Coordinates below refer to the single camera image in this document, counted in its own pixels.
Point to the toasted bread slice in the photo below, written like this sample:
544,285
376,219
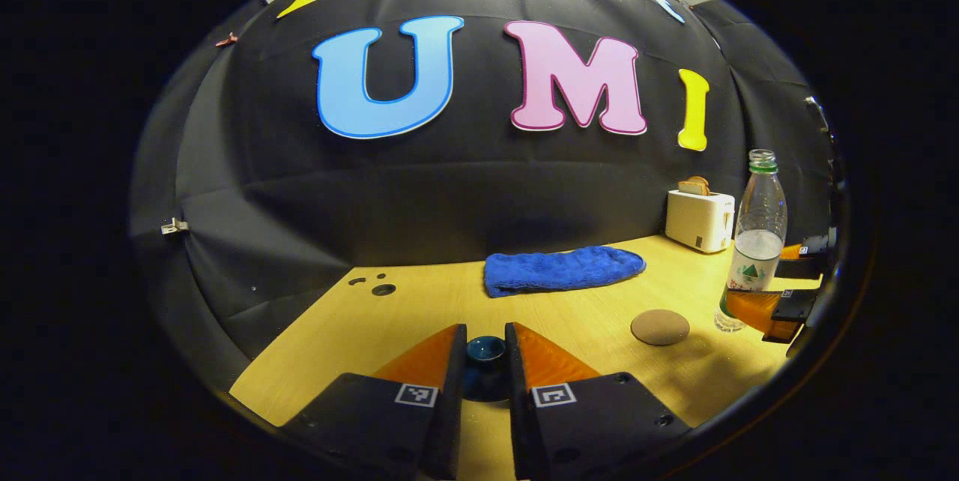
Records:
694,186

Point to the blue towel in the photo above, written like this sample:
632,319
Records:
558,271

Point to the black backdrop cloth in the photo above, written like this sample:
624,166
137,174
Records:
479,189

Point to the round brown coaster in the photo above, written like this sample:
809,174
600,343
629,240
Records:
660,327

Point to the clear plastic water bottle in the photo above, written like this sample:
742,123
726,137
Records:
758,241

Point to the teal teacup lid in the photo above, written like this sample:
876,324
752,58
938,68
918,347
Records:
485,368

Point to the white toaster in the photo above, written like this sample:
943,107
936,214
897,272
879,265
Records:
698,222

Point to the white clip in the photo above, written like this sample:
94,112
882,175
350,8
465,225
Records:
174,227

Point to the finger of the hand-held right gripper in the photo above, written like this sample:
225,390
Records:
790,312
813,262

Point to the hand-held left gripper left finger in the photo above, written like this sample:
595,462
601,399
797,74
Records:
452,391

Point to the copper clip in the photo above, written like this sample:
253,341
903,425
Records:
227,40

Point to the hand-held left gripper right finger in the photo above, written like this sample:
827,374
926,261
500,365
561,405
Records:
517,391

